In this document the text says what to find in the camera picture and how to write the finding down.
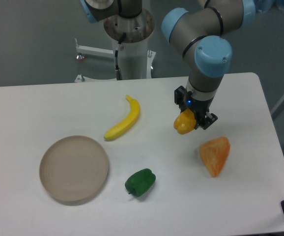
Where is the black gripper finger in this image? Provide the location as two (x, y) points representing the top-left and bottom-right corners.
(174, 86), (187, 111)
(194, 112), (218, 130)

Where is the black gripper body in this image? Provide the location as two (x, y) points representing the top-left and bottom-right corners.
(184, 85), (216, 115)

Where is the yellow toy pepper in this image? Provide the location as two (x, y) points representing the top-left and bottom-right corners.
(173, 109), (197, 135)

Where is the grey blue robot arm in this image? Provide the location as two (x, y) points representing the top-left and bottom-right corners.
(81, 0), (256, 129)

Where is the green toy pepper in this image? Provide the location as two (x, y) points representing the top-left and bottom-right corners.
(125, 168), (156, 197)

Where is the beige round plate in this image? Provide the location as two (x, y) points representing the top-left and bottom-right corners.
(39, 136), (109, 206)

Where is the orange toy fruit wedge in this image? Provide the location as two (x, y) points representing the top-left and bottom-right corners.
(199, 137), (230, 177)

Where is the yellow toy banana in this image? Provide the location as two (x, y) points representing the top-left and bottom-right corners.
(104, 95), (141, 141)

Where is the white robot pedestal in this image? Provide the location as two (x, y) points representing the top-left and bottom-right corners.
(75, 8), (156, 80)

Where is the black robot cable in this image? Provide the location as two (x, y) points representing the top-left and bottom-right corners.
(114, 32), (127, 81)

